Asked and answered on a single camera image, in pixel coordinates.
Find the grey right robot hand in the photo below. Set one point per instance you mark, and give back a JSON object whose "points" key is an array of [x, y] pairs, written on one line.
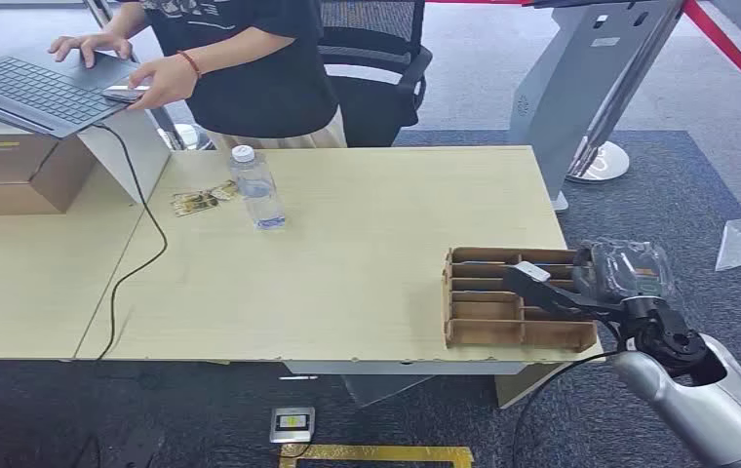
{"points": [[542, 292]]}

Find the person's left hand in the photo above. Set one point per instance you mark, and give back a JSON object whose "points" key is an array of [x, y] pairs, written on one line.
{"points": [[165, 82]]}

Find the person's right hand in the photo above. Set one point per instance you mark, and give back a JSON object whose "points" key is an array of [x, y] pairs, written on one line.
{"points": [[89, 45]]}

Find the white card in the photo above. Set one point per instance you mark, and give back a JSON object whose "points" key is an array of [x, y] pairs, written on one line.
{"points": [[533, 271]]}

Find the person's left forearm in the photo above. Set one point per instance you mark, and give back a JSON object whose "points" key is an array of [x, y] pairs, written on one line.
{"points": [[235, 50]]}

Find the person's right forearm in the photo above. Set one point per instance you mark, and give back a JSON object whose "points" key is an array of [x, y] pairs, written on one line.
{"points": [[130, 20]]}

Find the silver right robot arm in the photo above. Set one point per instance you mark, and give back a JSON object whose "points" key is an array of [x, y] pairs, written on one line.
{"points": [[700, 400]]}

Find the clear plastic hand cover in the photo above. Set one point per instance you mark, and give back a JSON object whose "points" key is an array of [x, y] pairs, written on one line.
{"points": [[629, 268]]}

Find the person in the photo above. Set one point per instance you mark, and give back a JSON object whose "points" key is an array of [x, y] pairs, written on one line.
{"points": [[261, 84]]}

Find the patterned card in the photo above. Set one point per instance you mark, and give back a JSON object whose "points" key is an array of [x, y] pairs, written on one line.
{"points": [[224, 190], [193, 203]]}

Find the cardboard divider tray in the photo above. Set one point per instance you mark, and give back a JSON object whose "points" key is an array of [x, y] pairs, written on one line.
{"points": [[483, 320]]}

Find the grey laptop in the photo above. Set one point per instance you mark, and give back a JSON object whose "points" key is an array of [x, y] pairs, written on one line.
{"points": [[34, 90]]}

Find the white laptop stand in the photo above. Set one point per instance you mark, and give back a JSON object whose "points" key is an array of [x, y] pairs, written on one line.
{"points": [[128, 148]]}

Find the chrome barrier stanchion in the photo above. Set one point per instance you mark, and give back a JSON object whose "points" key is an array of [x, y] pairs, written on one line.
{"points": [[603, 161]]}

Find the clear plastic water bottle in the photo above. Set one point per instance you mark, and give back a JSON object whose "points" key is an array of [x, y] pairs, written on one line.
{"points": [[259, 194]]}

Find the brown cardboard box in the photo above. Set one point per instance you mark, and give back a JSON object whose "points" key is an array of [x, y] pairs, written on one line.
{"points": [[9, 174]]}

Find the light wood desk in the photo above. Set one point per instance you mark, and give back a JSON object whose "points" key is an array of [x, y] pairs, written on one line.
{"points": [[357, 271], [28, 284]]}

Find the grey kiosk stand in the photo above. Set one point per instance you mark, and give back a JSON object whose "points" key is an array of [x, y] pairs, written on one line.
{"points": [[558, 97]]}

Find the black office chair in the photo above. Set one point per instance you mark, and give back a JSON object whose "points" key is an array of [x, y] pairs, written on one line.
{"points": [[377, 97]]}

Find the white pen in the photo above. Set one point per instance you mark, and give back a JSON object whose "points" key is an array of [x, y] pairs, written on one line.
{"points": [[298, 378]]}

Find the small grey floor device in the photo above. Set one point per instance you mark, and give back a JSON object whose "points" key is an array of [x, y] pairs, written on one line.
{"points": [[292, 424]]}

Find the red barrier belt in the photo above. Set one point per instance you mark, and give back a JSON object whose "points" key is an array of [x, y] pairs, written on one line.
{"points": [[739, 58]]}

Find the yellow floor tape frame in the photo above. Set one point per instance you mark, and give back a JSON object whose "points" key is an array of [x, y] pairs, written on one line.
{"points": [[377, 454]]}

